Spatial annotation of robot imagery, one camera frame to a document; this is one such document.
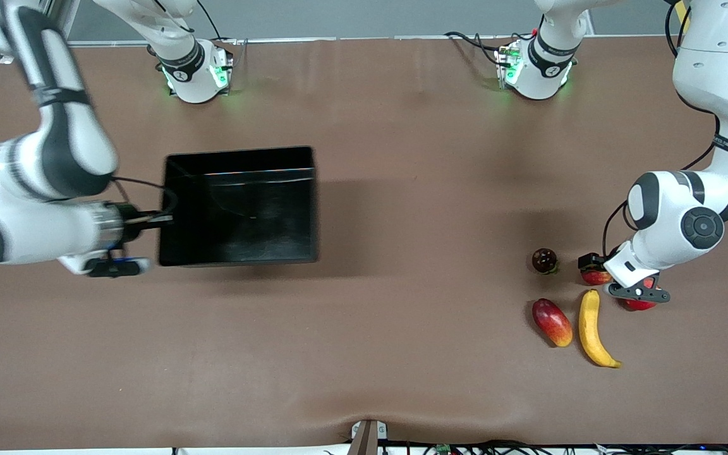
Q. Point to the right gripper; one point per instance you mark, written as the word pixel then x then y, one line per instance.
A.
pixel 127 221

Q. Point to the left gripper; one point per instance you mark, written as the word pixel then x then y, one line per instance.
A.
pixel 589 260

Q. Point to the red yellow apple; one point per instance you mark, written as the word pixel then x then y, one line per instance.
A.
pixel 594 277

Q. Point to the yellow banana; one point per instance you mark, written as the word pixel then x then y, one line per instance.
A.
pixel 589 328

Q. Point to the black plastic box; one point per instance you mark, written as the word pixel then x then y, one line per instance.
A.
pixel 244 215

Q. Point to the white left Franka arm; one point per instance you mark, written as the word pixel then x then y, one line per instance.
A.
pixel 705 63

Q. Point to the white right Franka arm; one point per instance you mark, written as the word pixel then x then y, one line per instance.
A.
pixel 23 227

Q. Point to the dark purple mangosteen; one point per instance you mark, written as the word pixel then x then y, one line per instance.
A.
pixel 544 260

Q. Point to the solid red round fruit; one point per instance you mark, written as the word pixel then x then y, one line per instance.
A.
pixel 639 305

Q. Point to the red yellow mango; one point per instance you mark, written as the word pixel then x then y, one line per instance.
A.
pixel 552 322

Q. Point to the brown table cover sheet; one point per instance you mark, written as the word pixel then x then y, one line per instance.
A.
pixel 402 347

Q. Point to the small green circuit board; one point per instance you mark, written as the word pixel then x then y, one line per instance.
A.
pixel 443 449

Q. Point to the aluminium frame profile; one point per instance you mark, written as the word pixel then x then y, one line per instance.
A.
pixel 60 16

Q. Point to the aluminium table edge rail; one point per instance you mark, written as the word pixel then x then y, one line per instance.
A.
pixel 339 38

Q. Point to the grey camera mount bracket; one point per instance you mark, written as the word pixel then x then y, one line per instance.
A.
pixel 364 439

